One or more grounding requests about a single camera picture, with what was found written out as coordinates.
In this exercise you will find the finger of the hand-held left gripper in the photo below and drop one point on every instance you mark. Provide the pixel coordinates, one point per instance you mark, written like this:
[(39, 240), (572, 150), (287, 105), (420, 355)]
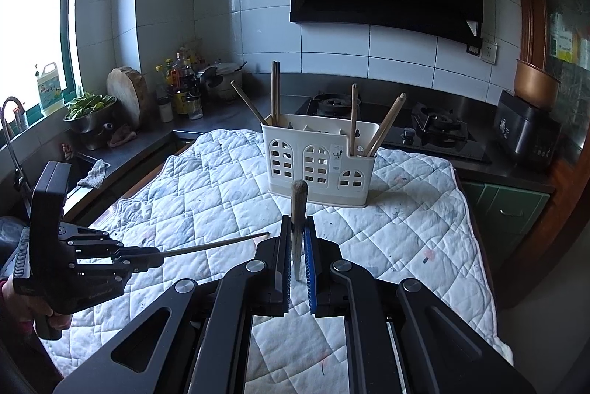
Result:
[(138, 253), (140, 267)]

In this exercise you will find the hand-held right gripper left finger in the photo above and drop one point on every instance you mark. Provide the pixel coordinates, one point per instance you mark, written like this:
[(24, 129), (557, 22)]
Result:
[(286, 265)]

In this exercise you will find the person's left hand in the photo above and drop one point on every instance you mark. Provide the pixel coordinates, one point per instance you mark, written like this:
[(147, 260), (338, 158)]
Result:
[(16, 304)]

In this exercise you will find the white quilted blanket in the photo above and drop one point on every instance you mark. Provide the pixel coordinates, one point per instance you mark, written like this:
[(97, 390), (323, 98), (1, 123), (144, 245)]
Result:
[(207, 191)]

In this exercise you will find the white detergent jug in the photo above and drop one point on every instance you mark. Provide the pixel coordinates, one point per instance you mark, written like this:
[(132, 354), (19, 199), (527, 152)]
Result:
[(48, 87)]

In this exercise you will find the pink rag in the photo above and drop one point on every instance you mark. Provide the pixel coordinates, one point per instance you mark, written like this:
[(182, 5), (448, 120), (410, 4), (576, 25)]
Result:
[(122, 135)]

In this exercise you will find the tan bamboo chopstick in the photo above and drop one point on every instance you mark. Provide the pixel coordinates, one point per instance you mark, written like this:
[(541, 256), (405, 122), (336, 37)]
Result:
[(298, 214), (354, 117), (385, 122), (216, 244), (391, 122), (273, 94), (249, 103), (278, 94)]

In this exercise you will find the metal kitchen faucet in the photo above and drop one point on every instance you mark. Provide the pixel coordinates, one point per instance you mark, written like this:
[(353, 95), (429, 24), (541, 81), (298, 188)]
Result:
[(18, 120)]

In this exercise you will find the black rice cooker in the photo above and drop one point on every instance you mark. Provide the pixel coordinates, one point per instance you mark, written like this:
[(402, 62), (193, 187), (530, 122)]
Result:
[(525, 136)]

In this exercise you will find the green cap bottle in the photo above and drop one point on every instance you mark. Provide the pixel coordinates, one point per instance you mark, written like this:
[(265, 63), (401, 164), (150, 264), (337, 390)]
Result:
[(169, 76)]

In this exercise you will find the green framed window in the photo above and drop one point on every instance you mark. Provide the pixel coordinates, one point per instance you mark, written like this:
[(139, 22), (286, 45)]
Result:
[(32, 7)]

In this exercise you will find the wall socket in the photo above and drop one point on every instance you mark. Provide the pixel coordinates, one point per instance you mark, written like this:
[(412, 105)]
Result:
[(484, 49)]

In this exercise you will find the green leafy vegetables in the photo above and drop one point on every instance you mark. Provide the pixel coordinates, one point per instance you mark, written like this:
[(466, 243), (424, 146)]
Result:
[(90, 103)]

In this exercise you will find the white plastic utensil holder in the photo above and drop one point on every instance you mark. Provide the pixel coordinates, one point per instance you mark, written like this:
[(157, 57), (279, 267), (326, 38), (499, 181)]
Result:
[(318, 173)]

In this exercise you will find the clear oil bottle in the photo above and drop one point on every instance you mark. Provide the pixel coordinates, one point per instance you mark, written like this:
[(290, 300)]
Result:
[(186, 71)]

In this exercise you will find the black gas stove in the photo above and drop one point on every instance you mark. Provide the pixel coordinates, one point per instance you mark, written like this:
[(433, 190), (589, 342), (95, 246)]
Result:
[(438, 131)]

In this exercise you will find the round wooden cutting board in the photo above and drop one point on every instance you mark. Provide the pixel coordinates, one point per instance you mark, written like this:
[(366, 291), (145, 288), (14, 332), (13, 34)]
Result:
[(126, 97)]

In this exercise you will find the stainless steel bowl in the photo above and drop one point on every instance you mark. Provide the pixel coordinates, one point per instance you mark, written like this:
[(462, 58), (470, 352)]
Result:
[(87, 124)]

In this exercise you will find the metal pressure cooker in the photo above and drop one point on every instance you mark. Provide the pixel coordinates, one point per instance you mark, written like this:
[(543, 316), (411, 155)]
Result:
[(221, 78)]

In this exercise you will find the white dishcloth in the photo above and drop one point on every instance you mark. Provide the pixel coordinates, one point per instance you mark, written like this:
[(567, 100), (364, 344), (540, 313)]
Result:
[(94, 174)]

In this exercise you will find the yellow cap bottle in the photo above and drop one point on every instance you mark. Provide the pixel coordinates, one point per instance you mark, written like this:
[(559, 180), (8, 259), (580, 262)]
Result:
[(160, 83)]

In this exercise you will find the green base cabinet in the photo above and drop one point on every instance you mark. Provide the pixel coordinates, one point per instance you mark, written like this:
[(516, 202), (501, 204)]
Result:
[(502, 214)]

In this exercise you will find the copper inner pot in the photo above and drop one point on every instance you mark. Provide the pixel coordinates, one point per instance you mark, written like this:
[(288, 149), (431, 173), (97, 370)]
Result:
[(537, 83)]

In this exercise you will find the small white jar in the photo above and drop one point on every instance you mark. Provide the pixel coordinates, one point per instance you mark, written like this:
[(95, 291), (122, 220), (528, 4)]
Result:
[(165, 110)]

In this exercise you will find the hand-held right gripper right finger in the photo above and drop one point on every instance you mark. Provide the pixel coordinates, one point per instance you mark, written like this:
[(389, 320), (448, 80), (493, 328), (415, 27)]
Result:
[(309, 269)]

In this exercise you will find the dark sauce bottle yellow label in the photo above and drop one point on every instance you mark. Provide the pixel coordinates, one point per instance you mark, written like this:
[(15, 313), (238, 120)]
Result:
[(182, 103)]

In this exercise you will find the small glass jar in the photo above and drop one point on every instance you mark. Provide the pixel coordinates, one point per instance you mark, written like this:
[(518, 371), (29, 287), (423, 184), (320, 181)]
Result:
[(196, 108)]

